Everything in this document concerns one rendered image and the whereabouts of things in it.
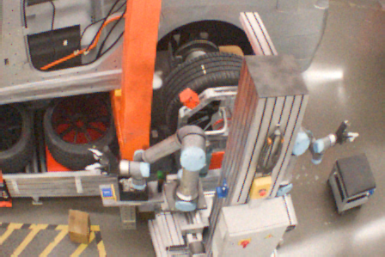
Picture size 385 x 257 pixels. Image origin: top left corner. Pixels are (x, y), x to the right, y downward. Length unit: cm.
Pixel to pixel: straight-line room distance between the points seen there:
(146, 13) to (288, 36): 143
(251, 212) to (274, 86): 81
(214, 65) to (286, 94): 134
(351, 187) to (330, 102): 130
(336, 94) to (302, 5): 175
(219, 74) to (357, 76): 249
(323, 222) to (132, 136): 177
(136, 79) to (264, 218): 108
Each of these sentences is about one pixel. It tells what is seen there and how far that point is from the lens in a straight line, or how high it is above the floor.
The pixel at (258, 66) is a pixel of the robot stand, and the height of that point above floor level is 203.
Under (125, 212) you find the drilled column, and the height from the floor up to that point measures 27.
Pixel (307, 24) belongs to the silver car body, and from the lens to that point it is 427.
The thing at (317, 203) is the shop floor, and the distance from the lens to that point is 480.
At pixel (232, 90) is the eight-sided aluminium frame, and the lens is 385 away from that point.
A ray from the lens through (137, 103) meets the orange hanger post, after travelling 363.
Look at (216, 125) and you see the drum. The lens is 393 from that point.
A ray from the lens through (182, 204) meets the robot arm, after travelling 338.
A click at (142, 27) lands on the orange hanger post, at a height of 175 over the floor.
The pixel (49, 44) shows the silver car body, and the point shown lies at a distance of 463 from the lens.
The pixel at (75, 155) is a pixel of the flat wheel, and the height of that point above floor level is 48.
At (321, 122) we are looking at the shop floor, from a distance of 537.
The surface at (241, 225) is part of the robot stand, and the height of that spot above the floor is 123.
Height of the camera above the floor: 384
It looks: 48 degrees down
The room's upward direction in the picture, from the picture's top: 8 degrees clockwise
